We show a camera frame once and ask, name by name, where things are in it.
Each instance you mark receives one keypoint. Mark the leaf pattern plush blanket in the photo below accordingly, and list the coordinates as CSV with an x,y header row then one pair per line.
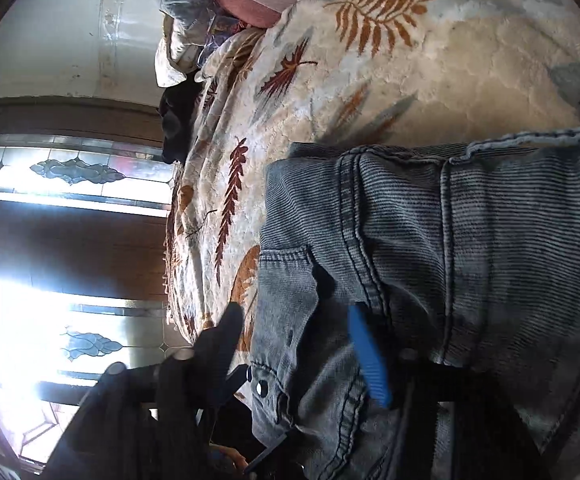
x,y
345,73

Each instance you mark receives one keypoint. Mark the purple patterned item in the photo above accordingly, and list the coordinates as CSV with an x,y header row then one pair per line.
x,y
221,28

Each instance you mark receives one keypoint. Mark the blue denim pants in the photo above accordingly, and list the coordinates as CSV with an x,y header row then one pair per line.
x,y
468,254

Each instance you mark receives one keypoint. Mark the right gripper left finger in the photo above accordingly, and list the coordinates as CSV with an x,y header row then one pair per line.
x,y
141,423

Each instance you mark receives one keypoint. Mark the cream pillow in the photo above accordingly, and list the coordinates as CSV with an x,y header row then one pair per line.
x,y
176,55

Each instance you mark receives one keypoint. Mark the black garment at sofa end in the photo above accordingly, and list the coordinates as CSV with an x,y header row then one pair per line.
x,y
176,108

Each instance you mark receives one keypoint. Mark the left hand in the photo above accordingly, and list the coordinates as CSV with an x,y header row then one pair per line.
x,y
227,460

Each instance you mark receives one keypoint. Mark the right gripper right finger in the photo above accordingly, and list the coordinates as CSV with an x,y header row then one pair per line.
x,y
487,437

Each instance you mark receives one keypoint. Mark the stained glass wooden door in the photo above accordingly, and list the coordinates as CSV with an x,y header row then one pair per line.
x,y
75,250

